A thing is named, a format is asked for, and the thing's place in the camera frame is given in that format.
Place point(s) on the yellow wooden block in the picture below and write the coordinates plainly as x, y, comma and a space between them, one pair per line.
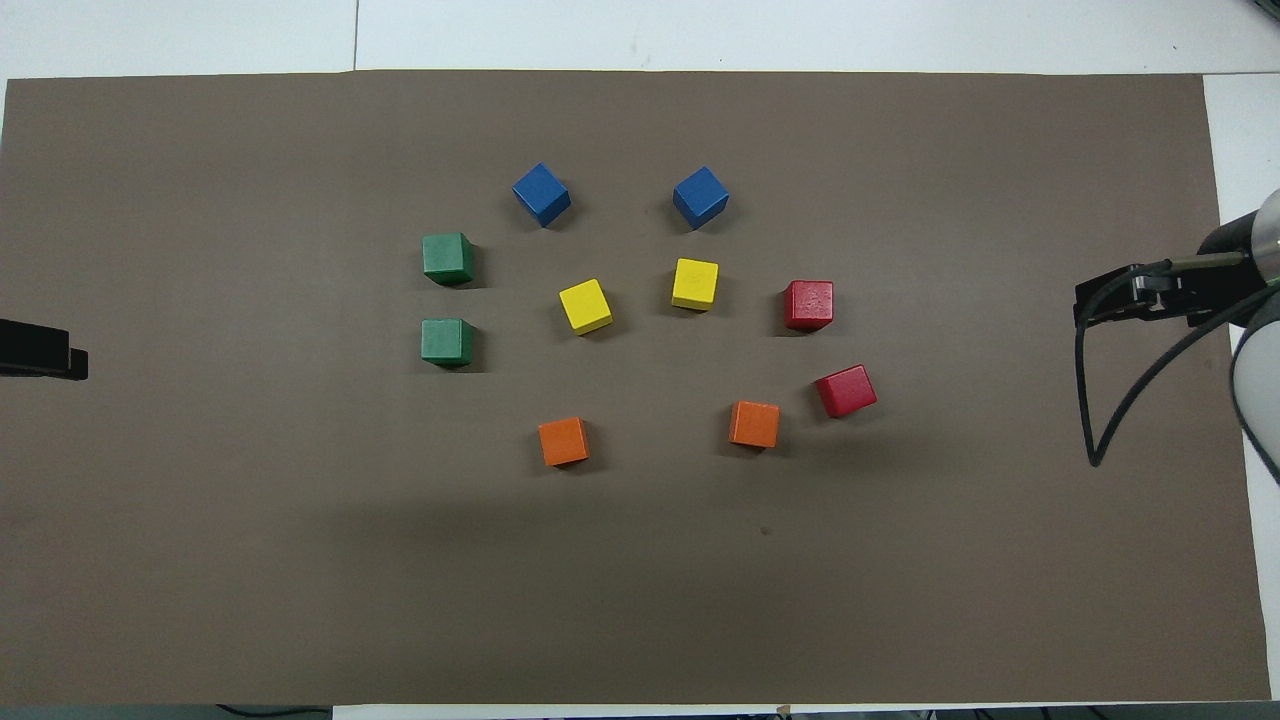
585, 306
695, 284

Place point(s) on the blue wooden block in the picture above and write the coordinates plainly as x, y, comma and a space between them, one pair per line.
541, 194
700, 197

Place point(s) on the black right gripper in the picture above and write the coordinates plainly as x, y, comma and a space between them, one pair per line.
1210, 295

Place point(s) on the red wooden block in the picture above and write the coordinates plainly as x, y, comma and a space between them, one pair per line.
808, 305
846, 390

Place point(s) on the green wooden block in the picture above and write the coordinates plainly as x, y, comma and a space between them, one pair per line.
447, 258
446, 342

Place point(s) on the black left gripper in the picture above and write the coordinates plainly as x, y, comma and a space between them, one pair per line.
30, 348

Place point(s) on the brown table mat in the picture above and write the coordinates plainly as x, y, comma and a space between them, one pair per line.
300, 550

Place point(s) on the orange wooden block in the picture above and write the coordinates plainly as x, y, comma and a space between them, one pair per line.
754, 424
563, 441

